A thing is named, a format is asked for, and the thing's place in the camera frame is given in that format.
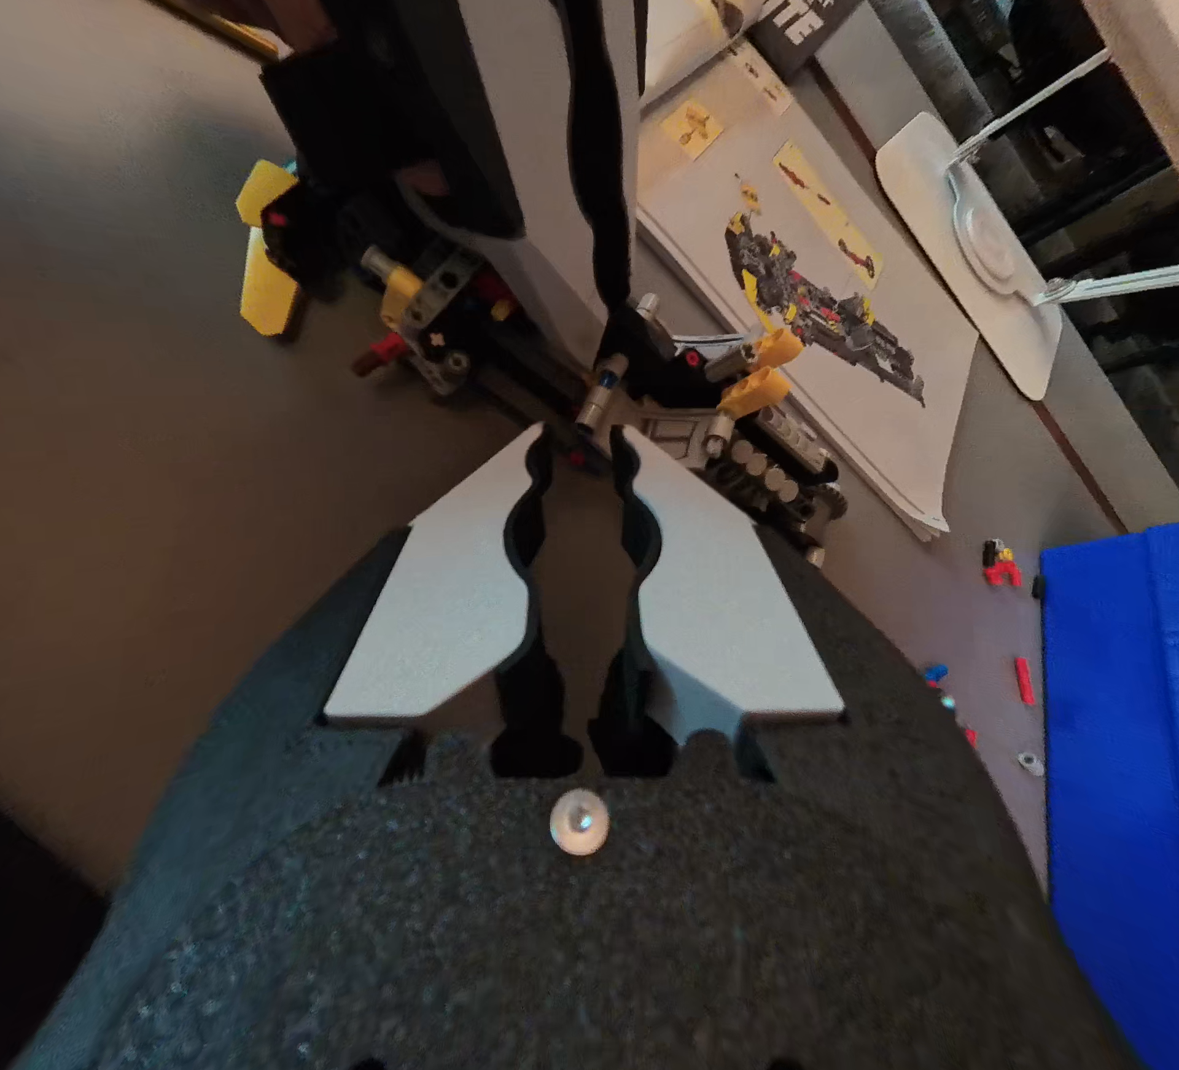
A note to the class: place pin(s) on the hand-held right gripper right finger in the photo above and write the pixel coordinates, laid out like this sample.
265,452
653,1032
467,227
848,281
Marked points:
727,628

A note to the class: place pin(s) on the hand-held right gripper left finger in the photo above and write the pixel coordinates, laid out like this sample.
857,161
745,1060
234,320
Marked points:
442,619

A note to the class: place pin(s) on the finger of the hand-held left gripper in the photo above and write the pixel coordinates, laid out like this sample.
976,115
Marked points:
633,76
525,121

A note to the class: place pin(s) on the lego car chassis model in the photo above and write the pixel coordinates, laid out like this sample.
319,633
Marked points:
442,323

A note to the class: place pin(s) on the blue lego pin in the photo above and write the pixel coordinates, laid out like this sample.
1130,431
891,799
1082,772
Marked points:
604,389

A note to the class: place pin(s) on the open lego instruction booklet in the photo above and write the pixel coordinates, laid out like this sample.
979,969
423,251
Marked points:
764,195

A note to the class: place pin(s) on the pile of red blue pins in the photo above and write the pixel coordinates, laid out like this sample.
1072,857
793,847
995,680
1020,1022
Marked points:
1002,569

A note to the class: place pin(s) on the white monitor stand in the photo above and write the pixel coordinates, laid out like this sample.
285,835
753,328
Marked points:
976,259

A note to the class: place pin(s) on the blue plastic bin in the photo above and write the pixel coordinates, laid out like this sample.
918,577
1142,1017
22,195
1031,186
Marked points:
1115,766

